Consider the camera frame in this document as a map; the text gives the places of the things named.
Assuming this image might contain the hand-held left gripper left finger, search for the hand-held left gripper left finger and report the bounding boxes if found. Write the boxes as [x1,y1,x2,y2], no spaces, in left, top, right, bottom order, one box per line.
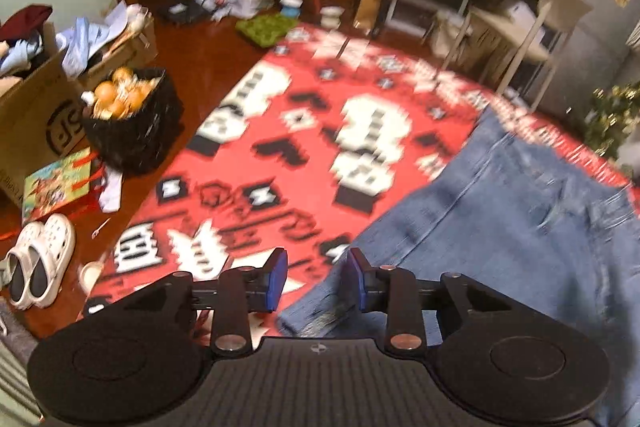
[117,247,290,355]

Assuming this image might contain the small cardboard box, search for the small cardboard box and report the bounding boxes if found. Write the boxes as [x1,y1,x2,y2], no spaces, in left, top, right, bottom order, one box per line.
[75,9,160,90]

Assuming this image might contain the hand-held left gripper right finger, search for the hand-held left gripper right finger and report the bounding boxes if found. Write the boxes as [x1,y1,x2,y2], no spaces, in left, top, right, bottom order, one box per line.
[346,247,516,355]

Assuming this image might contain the small christmas tree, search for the small christmas tree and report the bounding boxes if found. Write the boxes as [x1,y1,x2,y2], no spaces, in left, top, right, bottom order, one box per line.
[582,84,640,162]

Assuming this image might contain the red patterned blanket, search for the red patterned blanket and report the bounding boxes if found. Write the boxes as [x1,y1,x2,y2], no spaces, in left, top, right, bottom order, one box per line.
[77,22,633,343]

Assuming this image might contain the white sock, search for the white sock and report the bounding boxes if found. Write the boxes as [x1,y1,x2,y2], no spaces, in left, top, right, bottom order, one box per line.
[97,169,123,212]

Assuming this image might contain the blue denim jeans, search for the blue denim jeans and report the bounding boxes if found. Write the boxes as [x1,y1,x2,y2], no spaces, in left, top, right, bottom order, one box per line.
[276,107,640,427]

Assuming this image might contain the green perforated tray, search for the green perforated tray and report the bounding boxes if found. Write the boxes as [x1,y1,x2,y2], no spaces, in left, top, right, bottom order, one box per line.
[235,14,301,48]

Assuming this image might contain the colourful picture book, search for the colourful picture book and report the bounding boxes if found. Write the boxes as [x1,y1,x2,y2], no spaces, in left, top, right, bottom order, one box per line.
[22,147,106,225]

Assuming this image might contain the beige chair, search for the beige chair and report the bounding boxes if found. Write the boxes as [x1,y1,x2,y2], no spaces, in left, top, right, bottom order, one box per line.
[440,0,593,112]

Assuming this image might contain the white clog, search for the white clog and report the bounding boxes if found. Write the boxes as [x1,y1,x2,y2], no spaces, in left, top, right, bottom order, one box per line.
[27,213,76,308]
[2,221,46,308]

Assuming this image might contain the silver refrigerator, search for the silver refrigerator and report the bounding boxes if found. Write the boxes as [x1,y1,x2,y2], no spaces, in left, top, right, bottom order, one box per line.
[520,0,640,122]

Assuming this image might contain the large cardboard box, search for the large cardboard box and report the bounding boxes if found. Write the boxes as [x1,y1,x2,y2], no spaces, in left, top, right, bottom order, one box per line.
[0,22,88,210]

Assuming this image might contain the black basket of ornaments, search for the black basket of ornaments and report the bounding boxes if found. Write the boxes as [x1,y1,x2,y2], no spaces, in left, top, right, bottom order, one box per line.
[81,67,183,175]

